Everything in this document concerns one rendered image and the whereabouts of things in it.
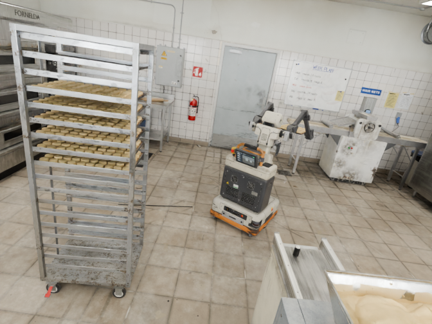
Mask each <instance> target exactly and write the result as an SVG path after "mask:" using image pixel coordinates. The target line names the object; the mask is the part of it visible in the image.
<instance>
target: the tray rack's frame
mask: <svg viewBox="0 0 432 324"><path fill-rule="evenodd" d="M9 27H10V36H11V42H12V52H13V63H14V68H15V78H16V84H17V94H18V100H19V110H20V115H21V125H22V136H23V141H24V151H25V157H26V168H27V173H28V183H29V189H30V199H31V209H32V215H33V225H34V230H35V241H36V246H37V256H38V262H39V273H40V280H41V281H46V284H48V287H49V288H50V285H54V287H53V288H52V291H56V286H55V284H57V282H58V283H59V282H63V283H72V284H88V285H105V286H114V287H113V289H115V295H117V296H122V289H123V288H124V287H126V273H113V272H104V271H89V270H80V269H64V268H56V267H48V268H47V270H46V264H45V258H44V247H43V241H42V230H41V218H40V212H39V201H38V195H37V183H36V177H35V166H34V160H33V149H32V137H31V131H30V120H29V114H28V102H27V96H26V84H25V78H24V67H23V56H22V49H21V38H20V32H19V31H23V32H31V33H37V34H43V35H51V36H56V37H63V38H68V39H76V40H81V41H89V42H96V43H101V44H109V45H113V46H121V47H126V48H133V42H129V41H124V40H116V39H108V38H104V37H96V36H92V35H84V34H79V33H71V32H67V31H59V30H51V29H47V28H39V27H34V26H27V25H22V24H15V23H10V22H9ZM140 50H154V46H152V45H148V44H140ZM65 245H67V246H81V247H89V248H103V249H117V250H125V251H126V250H127V244H119V243H111V242H97V241H90V240H76V239H68V241H67V242H66V243H65ZM142 248H143V245H140V243H139V242H133V243H132V251H133V252H132V264H131V271H132V273H131V281H130V284H131V282H132V279H133V276H134V272H135V270H136V266H137V264H138V260H139V257H140V254H141V250H142ZM57 255H69V256H77V257H92V258H106V259H115V260H127V254H120V253H106V252H97V251H83V250H75V249H61V250H60V251H59V249H58V248H57ZM51 264H60V265H69V266H84V267H99V268H108V269H123V270H126V267H127V264H119V263H110V262H95V261H87V260H72V259H64V258H54V260H53V261H52V263H51Z"/></svg>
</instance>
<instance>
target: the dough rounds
mask: <svg viewBox="0 0 432 324"><path fill-rule="evenodd" d="M141 155H142V153H141V152H140V151H138V152H137V154H136V162H137V161H138V159H139V158H140V156H141ZM39 161H48V162H54V163H65V164H71V165H82V166H88V167H98V168H110V169H115V170H126V171H129V162H123V161H112V160H106V159H96V158H90V157H79V156H69V155H63V154H52V153H50V154H46V155H45V157H41V158H40V159H39Z"/></svg>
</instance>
